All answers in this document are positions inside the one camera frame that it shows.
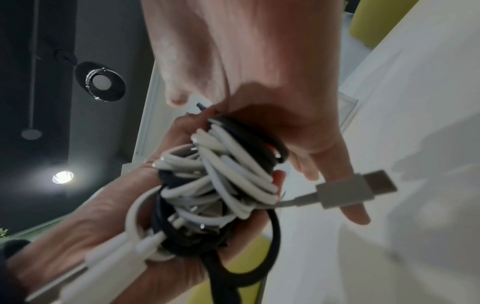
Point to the green bench sofa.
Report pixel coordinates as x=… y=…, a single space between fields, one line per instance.
x=243 y=255
x=375 y=20

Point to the white drawer box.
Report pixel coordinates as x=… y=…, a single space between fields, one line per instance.
x=350 y=109

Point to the grey round ceiling sensor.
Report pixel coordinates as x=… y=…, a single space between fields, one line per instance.
x=31 y=134

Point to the round ceiling light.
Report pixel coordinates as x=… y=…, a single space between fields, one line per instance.
x=101 y=81
x=62 y=177

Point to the person's right hand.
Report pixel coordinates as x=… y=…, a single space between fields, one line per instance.
x=262 y=44

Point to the person's left hand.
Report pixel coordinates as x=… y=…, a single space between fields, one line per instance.
x=93 y=213

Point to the beige table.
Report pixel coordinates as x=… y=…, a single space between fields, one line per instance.
x=412 y=118

